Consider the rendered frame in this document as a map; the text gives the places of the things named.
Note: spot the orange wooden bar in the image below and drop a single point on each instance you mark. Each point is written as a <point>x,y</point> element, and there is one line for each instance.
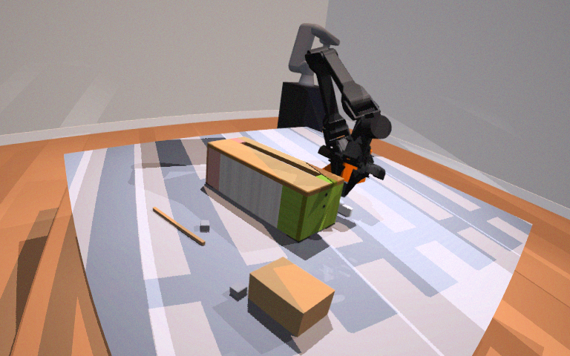
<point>179,226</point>

